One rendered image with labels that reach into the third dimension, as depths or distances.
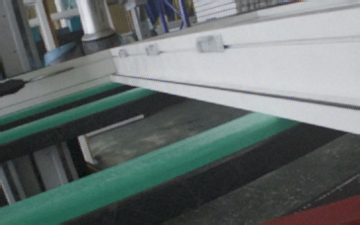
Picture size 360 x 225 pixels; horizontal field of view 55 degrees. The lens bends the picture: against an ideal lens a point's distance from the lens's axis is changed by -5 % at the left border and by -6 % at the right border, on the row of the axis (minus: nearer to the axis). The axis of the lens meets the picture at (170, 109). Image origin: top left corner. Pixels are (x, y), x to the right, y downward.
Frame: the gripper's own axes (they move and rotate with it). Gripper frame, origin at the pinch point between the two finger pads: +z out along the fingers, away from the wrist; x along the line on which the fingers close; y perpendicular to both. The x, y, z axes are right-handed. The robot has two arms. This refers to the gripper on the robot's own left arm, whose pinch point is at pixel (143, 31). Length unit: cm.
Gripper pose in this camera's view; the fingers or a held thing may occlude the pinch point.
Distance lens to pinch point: 90.1
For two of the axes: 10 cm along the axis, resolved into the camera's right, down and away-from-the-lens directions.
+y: 9.0, -3.1, 3.1
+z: 2.5, 9.4, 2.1
